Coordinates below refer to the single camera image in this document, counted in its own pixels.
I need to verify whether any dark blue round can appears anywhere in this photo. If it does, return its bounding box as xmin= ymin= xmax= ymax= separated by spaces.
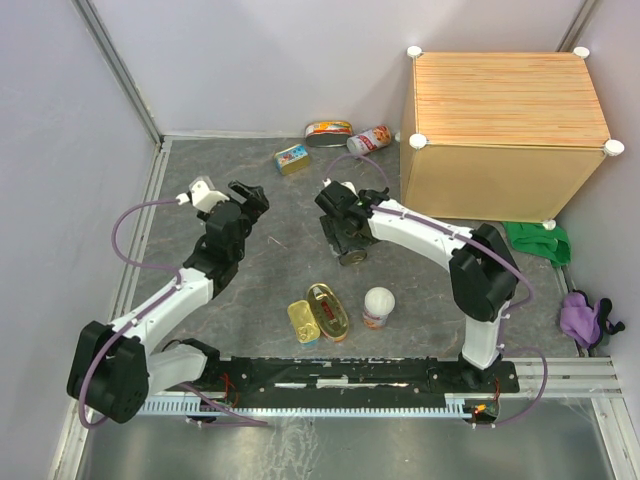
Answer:
xmin=336 ymin=228 xmax=368 ymax=266

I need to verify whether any blue rectangular luncheon meat tin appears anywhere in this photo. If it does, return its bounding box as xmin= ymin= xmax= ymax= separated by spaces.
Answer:
xmin=274 ymin=144 xmax=311 ymax=176

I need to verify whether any oval red fish tin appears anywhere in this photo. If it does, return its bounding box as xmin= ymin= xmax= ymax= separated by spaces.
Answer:
xmin=304 ymin=121 xmax=353 ymax=148

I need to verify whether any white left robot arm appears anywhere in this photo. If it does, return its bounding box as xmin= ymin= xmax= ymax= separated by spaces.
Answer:
xmin=67 ymin=176 xmax=269 ymax=429

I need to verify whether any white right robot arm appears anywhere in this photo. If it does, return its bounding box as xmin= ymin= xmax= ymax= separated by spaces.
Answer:
xmin=315 ymin=179 xmax=522 ymax=391

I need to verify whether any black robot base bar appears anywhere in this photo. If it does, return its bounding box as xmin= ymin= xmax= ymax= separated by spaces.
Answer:
xmin=195 ymin=357 xmax=520 ymax=408

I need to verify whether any gold oval fish tin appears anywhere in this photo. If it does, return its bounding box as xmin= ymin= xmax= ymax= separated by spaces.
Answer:
xmin=306 ymin=283 xmax=349 ymax=342

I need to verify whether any gold rectangular meat tin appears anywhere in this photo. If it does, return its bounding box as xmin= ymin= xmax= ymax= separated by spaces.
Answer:
xmin=287 ymin=300 xmax=320 ymax=345

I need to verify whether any wooden cube cabinet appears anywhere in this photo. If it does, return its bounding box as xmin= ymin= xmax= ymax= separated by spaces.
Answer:
xmin=400 ymin=46 xmax=624 ymax=223

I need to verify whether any green cloth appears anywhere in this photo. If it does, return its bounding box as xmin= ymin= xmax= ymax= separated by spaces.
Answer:
xmin=503 ymin=222 xmax=572 ymax=268

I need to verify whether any purple cloth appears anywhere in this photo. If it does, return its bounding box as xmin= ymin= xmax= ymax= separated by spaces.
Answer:
xmin=559 ymin=290 xmax=626 ymax=350

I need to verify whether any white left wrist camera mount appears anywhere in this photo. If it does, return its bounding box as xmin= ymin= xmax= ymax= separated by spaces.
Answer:
xmin=176 ymin=176 xmax=230 ymax=213

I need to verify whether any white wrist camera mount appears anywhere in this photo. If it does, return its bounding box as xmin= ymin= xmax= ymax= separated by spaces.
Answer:
xmin=176 ymin=176 xmax=230 ymax=213
xmin=322 ymin=178 xmax=357 ymax=195

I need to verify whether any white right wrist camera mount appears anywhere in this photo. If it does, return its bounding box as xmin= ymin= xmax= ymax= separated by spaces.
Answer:
xmin=322 ymin=178 xmax=357 ymax=195

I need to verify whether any grey slotted cable duct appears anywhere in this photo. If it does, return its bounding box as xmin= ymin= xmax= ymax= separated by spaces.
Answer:
xmin=137 ymin=392 xmax=472 ymax=420

